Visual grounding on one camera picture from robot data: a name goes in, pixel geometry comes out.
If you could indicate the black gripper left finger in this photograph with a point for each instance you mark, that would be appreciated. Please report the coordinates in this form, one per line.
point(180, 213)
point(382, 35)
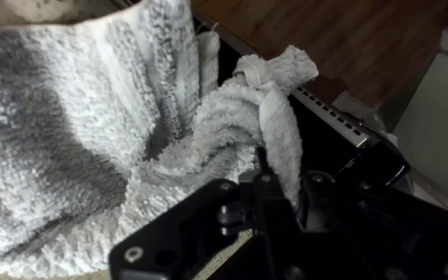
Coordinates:
point(183, 240)

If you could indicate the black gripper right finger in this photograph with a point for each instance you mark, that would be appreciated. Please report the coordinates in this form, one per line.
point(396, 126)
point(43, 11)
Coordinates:
point(391, 234)

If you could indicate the grey white towel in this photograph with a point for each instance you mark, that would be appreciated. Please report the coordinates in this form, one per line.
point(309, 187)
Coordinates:
point(108, 123)

